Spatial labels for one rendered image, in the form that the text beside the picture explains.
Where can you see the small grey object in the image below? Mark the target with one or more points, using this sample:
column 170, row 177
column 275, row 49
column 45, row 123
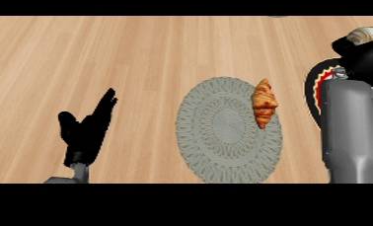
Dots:
column 278, row 16

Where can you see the round grey woven placemat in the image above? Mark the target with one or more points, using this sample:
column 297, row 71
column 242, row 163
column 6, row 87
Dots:
column 228, row 130

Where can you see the black plate with red pattern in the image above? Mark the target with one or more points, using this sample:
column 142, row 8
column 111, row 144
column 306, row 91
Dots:
column 316, row 85

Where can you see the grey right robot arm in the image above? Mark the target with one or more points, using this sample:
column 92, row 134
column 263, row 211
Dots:
column 349, row 130

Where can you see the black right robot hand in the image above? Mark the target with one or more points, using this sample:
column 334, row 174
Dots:
column 359, row 58

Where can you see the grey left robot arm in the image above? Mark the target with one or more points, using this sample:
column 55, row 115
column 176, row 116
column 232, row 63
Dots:
column 77, row 174

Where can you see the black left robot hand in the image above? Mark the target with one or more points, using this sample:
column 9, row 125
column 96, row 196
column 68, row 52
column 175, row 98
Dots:
column 86, row 131

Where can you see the brown croissant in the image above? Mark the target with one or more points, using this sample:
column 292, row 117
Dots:
column 264, row 104

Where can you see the cupcake with white frosting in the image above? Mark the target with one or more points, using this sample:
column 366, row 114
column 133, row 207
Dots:
column 362, row 35

